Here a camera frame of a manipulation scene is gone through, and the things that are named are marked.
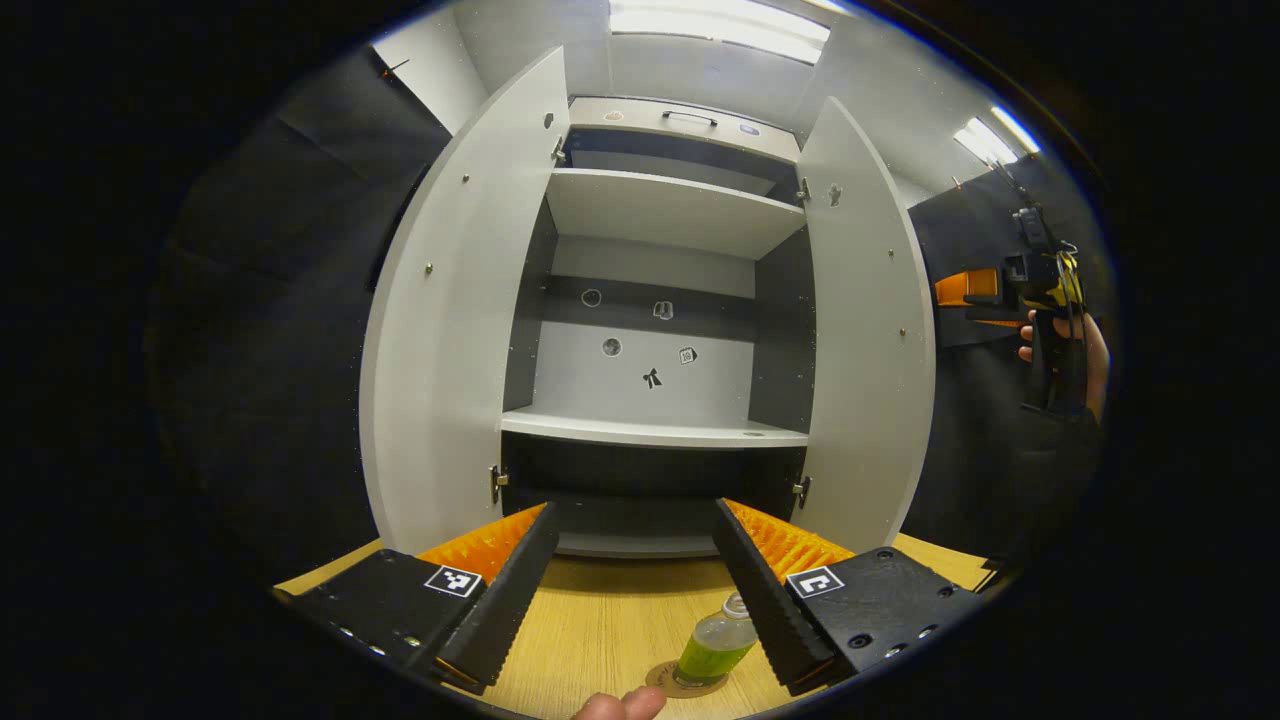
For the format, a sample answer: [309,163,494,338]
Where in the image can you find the green label clear bottle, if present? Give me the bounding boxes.
[675,592,758,689]

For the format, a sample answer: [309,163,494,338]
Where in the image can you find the large ceiling light panel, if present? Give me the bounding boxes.
[610,0,832,64]

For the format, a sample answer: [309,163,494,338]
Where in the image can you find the round brown coaster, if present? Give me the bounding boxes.
[645,660,729,698]

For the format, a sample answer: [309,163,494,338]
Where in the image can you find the small ceiling light panel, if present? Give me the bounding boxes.
[953,104,1042,167]

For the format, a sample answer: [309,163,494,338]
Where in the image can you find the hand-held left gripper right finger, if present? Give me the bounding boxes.
[712,498,991,698]

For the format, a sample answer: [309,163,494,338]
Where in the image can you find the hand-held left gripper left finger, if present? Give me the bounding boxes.
[275,502,561,698]

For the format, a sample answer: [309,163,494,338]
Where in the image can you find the black backdrop cloth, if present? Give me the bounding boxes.
[145,45,1116,591]

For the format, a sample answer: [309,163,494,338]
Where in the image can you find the white and grey cabinet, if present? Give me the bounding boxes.
[500,95,811,559]

